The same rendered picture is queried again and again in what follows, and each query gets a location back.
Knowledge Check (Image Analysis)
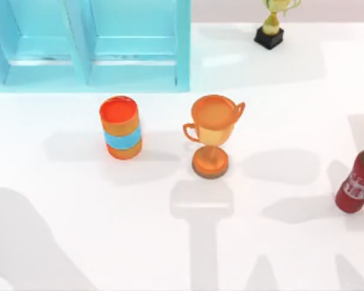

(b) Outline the orange trophy cup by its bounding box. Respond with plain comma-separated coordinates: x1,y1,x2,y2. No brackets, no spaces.
183,94,246,179

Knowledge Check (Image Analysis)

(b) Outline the orange and blue can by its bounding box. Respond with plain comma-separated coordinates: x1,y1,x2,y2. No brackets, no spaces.
99,95,143,161

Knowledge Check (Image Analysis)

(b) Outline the light blue rack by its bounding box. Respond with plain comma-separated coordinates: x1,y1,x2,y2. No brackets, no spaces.
0,0,191,93

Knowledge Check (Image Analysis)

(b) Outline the gold trophy with black base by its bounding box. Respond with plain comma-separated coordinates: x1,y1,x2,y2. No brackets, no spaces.
254,0,302,51

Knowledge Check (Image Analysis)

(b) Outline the red bottle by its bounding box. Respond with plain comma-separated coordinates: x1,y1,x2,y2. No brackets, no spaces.
335,141,364,214

